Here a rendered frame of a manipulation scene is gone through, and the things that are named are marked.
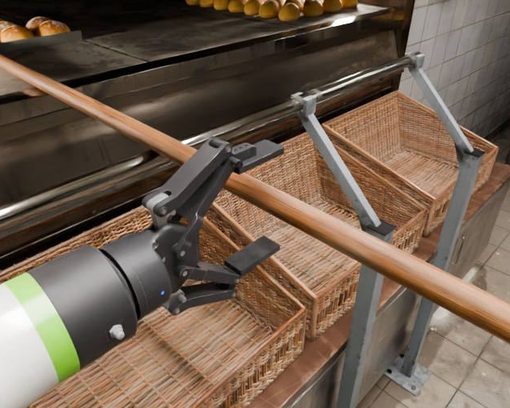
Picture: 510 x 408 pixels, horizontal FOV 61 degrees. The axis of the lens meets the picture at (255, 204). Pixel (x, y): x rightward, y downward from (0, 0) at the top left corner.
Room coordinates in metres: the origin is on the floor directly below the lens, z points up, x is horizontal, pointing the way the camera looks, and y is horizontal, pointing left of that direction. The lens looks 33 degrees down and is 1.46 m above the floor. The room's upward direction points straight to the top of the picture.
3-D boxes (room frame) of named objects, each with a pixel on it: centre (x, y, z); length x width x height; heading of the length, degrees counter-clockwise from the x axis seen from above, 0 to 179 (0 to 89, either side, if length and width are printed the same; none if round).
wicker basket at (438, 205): (1.52, -0.60, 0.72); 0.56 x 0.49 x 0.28; 135
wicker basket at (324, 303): (1.08, -0.18, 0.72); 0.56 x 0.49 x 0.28; 134
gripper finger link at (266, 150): (0.42, 0.00, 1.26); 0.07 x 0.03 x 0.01; 136
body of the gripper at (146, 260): (0.32, 0.10, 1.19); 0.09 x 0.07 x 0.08; 136
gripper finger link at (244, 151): (0.40, 0.02, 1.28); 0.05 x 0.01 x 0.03; 136
